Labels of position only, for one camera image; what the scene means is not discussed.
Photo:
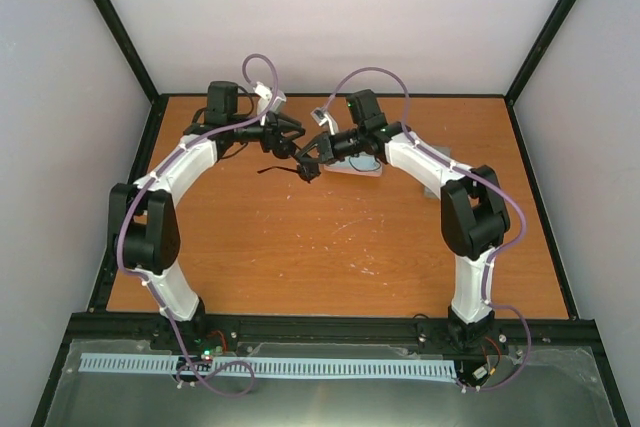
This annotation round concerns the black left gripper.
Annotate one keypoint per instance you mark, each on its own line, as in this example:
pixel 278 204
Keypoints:
pixel 272 136

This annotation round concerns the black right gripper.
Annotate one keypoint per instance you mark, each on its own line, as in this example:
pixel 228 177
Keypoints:
pixel 322 142

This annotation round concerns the black round sunglasses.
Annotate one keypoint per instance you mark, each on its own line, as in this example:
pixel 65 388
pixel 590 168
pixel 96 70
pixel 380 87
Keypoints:
pixel 295 171

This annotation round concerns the light blue cleaning cloth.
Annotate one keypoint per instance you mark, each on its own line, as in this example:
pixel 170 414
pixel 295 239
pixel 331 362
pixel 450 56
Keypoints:
pixel 363 164

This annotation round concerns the pink glasses case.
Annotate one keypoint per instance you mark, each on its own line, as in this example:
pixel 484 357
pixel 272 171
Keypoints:
pixel 342 167

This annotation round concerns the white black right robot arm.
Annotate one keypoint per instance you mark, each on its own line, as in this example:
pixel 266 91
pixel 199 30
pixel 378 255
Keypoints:
pixel 473 215

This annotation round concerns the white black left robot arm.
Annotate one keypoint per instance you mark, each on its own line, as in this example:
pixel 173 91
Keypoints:
pixel 143 230

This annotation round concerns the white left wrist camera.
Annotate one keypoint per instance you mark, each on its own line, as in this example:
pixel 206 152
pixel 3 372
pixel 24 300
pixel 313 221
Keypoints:
pixel 269 101

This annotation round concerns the light blue slotted cable duct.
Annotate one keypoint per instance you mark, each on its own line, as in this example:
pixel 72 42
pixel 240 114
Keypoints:
pixel 280 368

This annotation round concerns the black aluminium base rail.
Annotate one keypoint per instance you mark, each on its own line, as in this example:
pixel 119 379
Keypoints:
pixel 420 335

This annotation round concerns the black cage frame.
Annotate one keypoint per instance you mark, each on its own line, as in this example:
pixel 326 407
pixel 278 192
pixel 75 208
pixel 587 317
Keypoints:
pixel 572 332

